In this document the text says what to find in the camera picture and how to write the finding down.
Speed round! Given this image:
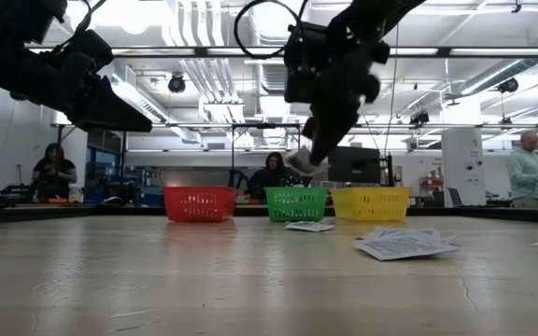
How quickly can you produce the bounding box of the white square pillar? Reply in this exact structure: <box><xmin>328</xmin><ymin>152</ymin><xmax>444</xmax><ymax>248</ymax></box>
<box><xmin>440</xmin><ymin>128</ymin><xmax>486</xmax><ymax>207</ymax></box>

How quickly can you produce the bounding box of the green plastic basket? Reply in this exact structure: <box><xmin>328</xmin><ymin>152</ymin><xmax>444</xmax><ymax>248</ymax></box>
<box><xmin>263</xmin><ymin>186</ymin><xmax>330</xmax><ymax>223</ymax></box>

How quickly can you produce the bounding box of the red plastic basket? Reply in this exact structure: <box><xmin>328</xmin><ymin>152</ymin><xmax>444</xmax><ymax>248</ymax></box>
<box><xmin>163</xmin><ymin>186</ymin><xmax>238</xmax><ymax>223</ymax></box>

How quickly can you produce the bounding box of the person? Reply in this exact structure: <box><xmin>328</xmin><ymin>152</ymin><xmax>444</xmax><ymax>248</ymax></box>
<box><xmin>505</xmin><ymin>130</ymin><xmax>538</xmax><ymax>210</ymax></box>
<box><xmin>245</xmin><ymin>151</ymin><xmax>299</xmax><ymax>202</ymax></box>
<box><xmin>30</xmin><ymin>142</ymin><xmax>79</xmax><ymax>203</ymax></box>

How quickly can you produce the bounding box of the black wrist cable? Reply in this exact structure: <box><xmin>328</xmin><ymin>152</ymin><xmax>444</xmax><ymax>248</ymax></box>
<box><xmin>52</xmin><ymin>0</ymin><xmax>109</xmax><ymax>53</ymax></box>
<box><xmin>233</xmin><ymin>0</ymin><xmax>310</xmax><ymax>62</ymax></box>

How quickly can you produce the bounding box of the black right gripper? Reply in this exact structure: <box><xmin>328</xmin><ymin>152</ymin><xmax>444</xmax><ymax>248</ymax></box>
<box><xmin>282</xmin><ymin>21</ymin><xmax>369</xmax><ymax>165</ymax></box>

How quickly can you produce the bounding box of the black background rack frame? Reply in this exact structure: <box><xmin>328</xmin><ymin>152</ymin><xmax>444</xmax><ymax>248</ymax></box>
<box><xmin>52</xmin><ymin>121</ymin><xmax>304</xmax><ymax>189</ymax></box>

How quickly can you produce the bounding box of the yellow plastic basket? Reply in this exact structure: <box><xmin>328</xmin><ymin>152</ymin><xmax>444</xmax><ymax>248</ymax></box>
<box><xmin>331</xmin><ymin>186</ymin><xmax>412</xmax><ymax>222</ymax></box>

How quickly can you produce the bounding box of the thin hanging cable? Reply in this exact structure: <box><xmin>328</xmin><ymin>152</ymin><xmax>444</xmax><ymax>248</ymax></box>
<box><xmin>382</xmin><ymin>22</ymin><xmax>402</xmax><ymax>155</ymax></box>

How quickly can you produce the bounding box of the black overhead light bar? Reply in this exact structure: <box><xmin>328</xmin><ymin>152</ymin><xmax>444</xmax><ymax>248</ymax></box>
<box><xmin>25</xmin><ymin>45</ymin><xmax>538</xmax><ymax>60</ymax></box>

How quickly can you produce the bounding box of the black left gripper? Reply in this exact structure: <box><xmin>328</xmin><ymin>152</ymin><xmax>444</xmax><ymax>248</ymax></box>
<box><xmin>39</xmin><ymin>49</ymin><xmax>153</xmax><ymax>133</ymax></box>

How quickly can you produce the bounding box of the black ceiling spotlight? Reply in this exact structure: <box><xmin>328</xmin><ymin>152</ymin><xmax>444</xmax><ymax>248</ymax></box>
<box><xmin>167</xmin><ymin>73</ymin><xmax>187</xmax><ymax>94</ymax></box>
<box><xmin>497</xmin><ymin>77</ymin><xmax>520</xmax><ymax>94</ymax></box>

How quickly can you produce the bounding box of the grey office chair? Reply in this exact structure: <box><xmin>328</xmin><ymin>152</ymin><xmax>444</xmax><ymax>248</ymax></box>
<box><xmin>446</xmin><ymin>187</ymin><xmax>464</xmax><ymax>208</ymax></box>

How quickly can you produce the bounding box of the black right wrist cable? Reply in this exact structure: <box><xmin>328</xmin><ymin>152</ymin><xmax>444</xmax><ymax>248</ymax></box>
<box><xmin>233</xmin><ymin>0</ymin><xmax>310</xmax><ymax>62</ymax></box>

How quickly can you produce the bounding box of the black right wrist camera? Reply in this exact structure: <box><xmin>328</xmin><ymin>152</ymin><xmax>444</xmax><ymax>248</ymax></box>
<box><xmin>358</xmin><ymin>40</ymin><xmax>392</xmax><ymax>106</ymax></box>

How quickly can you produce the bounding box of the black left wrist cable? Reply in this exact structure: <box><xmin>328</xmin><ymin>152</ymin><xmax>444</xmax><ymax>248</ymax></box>
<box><xmin>52</xmin><ymin>0</ymin><xmax>109</xmax><ymax>53</ymax></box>

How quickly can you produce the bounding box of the silver ventilation duct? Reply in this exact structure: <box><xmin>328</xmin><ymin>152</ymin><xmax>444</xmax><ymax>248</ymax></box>
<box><xmin>248</xmin><ymin>0</ymin><xmax>298</xmax><ymax>97</ymax></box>

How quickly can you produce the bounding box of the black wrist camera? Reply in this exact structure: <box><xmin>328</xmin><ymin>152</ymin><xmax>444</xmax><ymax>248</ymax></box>
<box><xmin>63</xmin><ymin>29</ymin><xmax>115</xmax><ymax>72</ymax></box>
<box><xmin>358</xmin><ymin>40</ymin><xmax>392</xmax><ymax>106</ymax></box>

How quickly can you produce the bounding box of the large black computer monitor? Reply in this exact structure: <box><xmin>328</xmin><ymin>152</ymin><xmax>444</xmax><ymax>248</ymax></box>
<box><xmin>327</xmin><ymin>145</ymin><xmax>382</xmax><ymax>185</ymax></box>

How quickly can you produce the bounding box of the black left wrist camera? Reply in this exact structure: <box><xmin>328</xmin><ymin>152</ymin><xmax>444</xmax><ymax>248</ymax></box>
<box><xmin>63</xmin><ymin>29</ymin><xmax>115</xmax><ymax>72</ymax></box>

